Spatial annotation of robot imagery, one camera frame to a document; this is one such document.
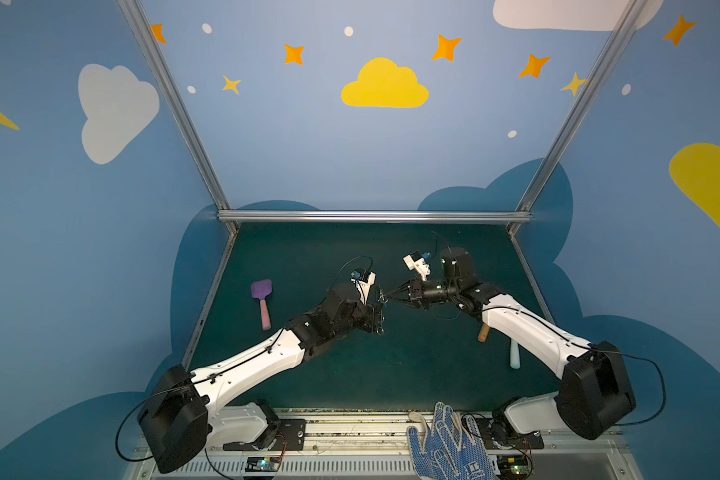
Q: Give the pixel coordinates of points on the aluminium back frame rail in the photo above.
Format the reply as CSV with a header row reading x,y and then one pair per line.
x,y
413,217

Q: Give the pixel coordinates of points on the aluminium left corner post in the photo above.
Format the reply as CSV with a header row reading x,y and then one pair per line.
x,y
149,46

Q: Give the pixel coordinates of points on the aluminium corner post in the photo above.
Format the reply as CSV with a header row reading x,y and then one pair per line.
x,y
616,44
149,46

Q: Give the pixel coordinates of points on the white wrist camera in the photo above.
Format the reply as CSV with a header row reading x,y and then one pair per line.
x,y
363,280
418,262

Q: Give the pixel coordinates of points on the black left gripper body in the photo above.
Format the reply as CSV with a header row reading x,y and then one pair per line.
x,y
375,315

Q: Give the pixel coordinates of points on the left green circuit board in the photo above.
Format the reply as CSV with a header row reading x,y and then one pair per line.
x,y
262,464

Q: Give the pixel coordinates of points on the yellow-green toy shovel wooden handle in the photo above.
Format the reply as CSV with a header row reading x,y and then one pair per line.
x,y
483,333

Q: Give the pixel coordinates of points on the aluminium right corner post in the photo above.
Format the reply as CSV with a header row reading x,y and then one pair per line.
x,y
616,44

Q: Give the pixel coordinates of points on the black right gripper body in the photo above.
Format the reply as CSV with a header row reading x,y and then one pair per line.
x,y
416,293

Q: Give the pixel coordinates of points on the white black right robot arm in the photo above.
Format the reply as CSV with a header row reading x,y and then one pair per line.
x,y
595,391

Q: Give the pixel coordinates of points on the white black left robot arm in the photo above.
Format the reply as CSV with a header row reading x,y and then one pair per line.
x,y
184,413

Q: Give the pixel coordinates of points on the purple toy shovel pink handle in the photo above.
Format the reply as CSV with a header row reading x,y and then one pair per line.
x,y
260,290

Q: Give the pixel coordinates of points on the green circuit board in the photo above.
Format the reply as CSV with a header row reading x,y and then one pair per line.
x,y
262,464
513,467

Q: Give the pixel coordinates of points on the right green circuit board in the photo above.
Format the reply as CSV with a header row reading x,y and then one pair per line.
x,y
513,467

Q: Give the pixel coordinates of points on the light blue green toy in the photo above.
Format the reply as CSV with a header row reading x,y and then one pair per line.
x,y
514,356

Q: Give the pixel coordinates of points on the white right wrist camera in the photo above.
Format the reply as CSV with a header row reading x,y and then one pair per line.
x,y
418,262

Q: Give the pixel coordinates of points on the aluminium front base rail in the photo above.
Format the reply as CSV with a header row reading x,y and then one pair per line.
x,y
343,444

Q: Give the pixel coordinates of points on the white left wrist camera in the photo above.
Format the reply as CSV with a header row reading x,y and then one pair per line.
x,y
363,280

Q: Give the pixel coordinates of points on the blue dotted work glove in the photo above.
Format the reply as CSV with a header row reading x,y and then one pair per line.
x,y
447,447

